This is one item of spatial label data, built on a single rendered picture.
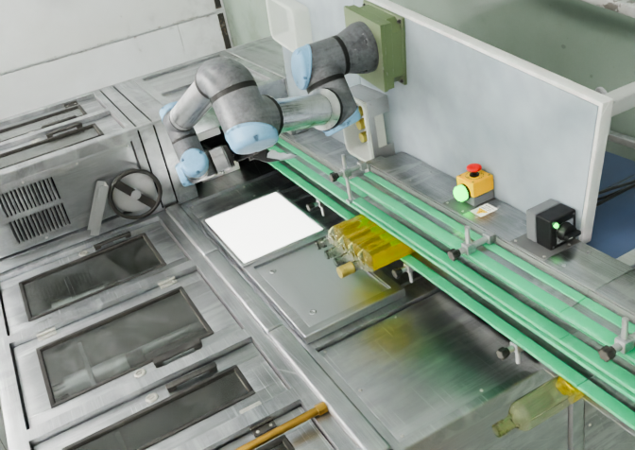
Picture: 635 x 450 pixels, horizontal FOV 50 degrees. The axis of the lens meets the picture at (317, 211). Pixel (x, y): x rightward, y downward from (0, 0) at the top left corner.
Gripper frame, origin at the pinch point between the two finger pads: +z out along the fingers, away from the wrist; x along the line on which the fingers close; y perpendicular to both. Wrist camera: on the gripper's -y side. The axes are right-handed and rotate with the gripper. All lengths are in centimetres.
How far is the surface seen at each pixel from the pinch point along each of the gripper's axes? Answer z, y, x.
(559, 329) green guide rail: 28, -68, 65
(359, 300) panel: -1, -8, 54
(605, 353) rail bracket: 26, -89, 64
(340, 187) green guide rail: 12.6, 21.4, 22.8
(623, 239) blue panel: 55, -59, 56
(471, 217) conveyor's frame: 30, -37, 40
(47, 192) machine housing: -84, 68, -16
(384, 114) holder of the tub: 31.8, 6.9, 6.0
